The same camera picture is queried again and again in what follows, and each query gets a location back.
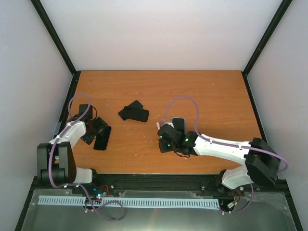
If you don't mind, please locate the dark maroon cased phone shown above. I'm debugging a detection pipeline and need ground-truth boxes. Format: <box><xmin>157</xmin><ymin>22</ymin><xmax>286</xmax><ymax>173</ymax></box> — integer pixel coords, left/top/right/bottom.
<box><xmin>93</xmin><ymin>126</ymin><xmax>112</xmax><ymax>151</ymax></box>

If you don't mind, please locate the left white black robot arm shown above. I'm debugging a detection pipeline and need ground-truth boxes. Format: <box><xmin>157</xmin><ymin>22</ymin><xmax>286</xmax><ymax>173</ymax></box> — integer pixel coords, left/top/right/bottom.
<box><xmin>37</xmin><ymin>104</ymin><xmax>107</xmax><ymax>194</ymax></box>

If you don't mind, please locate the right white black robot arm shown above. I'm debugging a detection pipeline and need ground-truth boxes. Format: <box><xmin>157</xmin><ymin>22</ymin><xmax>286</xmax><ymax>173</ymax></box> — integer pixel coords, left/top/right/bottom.
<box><xmin>157</xmin><ymin>123</ymin><xmax>281</xmax><ymax>191</ymax></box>

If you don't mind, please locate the black phone case rear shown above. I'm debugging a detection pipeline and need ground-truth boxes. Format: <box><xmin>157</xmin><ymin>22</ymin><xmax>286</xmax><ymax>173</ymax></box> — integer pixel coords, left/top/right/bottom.
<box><xmin>118</xmin><ymin>100</ymin><xmax>143</xmax><ymax>121</ymax></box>

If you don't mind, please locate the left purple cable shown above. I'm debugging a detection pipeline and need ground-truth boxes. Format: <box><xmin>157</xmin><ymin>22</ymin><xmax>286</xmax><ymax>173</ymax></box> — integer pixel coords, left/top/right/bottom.
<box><xmin>48</xmin><ymin>93</ymin><xmax>125</xmax><ymax>221</ymax></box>

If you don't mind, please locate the black aluminium frame rail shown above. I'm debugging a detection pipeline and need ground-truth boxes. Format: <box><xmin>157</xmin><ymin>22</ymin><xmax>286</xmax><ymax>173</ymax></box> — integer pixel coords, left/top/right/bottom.
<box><xmin>33</xmin><ymin>173</ymin><xmax>288</xmax><ymax>200</ymax></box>

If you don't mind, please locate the light blue cable duct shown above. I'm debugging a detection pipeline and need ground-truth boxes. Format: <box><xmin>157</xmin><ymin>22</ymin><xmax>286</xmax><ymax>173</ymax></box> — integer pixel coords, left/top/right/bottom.
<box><xmin>37</xmin><ymin>195</ymin><xmax>219</xmax><ymax>210</ymax></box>

